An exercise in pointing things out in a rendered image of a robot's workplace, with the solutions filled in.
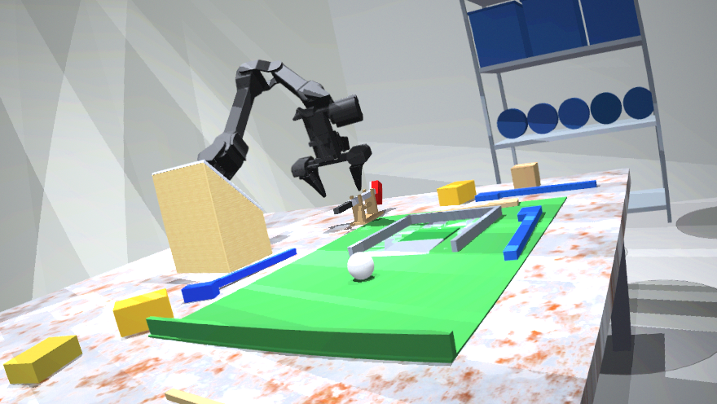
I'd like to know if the green flat mat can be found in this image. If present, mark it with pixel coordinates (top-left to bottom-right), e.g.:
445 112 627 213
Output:
148 196 567 363

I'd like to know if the white golf ball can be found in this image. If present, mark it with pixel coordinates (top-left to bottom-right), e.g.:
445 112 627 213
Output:
347 252 375 279

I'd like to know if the red putter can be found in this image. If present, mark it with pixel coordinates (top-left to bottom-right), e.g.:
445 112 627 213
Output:
333 180 382 215

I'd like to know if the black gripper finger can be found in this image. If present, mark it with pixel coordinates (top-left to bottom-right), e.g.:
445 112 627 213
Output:
299 167 326 198
350 163 364 191

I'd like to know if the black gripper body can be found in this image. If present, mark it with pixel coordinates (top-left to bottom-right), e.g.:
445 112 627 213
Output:
292 129 372 178

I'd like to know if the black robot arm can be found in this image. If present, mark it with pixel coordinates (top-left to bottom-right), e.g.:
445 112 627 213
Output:
197 60 363 181

